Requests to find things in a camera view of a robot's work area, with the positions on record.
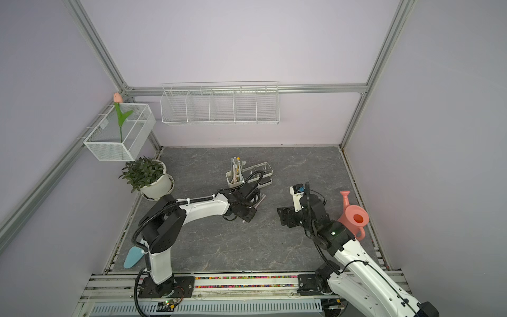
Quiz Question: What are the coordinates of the grey-green toothbrush vertical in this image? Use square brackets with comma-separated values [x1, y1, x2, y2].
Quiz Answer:
[231, 157, 236, 183]

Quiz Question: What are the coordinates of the yellow toothbrush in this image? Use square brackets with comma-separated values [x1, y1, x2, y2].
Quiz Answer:
[236, 157, 241, 175]

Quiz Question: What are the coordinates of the pink toothbrush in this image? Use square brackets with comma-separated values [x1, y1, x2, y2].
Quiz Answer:
[254, 194, 266, 209]

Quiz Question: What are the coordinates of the light blue toothbrush vertical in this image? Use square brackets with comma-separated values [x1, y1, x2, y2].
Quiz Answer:
[232, 157, 238, 182]

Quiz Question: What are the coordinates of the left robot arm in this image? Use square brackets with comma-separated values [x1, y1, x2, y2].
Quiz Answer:
[132, 170, 265, 286]

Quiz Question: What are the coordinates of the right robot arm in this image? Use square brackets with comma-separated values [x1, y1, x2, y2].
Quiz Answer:
[277, 183, 440, 316]

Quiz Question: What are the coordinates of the cream toothbrush holder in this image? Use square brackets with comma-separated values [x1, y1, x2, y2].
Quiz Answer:
[226, 162, 273, 188]

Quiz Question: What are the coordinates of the pink watering can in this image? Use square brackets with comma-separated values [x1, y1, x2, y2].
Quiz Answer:
[338, 191, 370, 241]

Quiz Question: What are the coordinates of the potted green plant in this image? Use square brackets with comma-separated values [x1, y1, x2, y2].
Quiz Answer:
[119, 157, 174, 201]

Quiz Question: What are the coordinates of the white mesh box basket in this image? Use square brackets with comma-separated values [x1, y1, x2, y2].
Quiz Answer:
[83, 103, 156, 162]

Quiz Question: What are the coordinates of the artificial pink tulip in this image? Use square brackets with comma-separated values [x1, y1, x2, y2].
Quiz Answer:
[113, 92, 133, 142]

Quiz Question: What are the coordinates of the white vent grille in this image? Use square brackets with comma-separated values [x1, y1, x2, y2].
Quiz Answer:
[88, 299, 323, 317]

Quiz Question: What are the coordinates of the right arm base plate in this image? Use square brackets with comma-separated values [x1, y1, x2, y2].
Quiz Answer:
[297, 273, 353, 296]

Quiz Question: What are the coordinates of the white wire wall basket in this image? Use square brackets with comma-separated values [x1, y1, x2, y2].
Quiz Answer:
[161, 81, 280, 125]

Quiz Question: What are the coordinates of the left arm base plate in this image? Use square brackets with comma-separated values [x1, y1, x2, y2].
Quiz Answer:
[138, 276, 195, 299]

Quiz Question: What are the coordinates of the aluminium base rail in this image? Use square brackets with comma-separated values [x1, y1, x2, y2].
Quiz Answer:
[80, 272, 345, 302]

